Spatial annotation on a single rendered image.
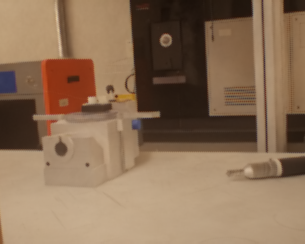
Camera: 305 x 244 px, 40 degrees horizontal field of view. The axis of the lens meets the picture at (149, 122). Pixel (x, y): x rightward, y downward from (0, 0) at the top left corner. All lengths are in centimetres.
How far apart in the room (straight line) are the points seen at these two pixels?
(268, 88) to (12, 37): 306
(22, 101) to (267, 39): 105
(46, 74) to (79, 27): 195
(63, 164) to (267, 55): 89
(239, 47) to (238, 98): 25
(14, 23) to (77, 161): 350
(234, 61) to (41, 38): 222
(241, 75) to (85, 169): 155
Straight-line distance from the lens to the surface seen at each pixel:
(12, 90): 191
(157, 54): 221
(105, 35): 359
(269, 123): 139
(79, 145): 62
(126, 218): 49
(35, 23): 395
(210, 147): 210
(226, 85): 211
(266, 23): 138
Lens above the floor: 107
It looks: 7 degrees down
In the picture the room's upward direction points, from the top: 4 degrees counter-clockwise
